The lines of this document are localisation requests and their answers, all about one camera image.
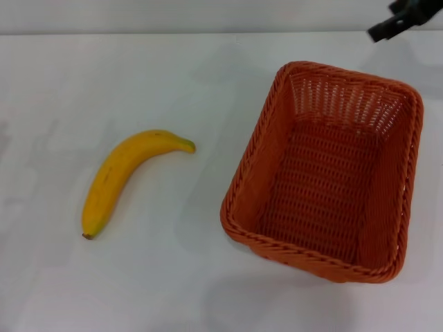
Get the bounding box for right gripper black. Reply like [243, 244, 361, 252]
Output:
[367, 0, 443, 44]

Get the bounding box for orange woven plastic basket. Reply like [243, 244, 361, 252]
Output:
[219, 61, 424, 285]

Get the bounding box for yellow banana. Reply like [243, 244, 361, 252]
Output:
[81, 129, 197, 241]

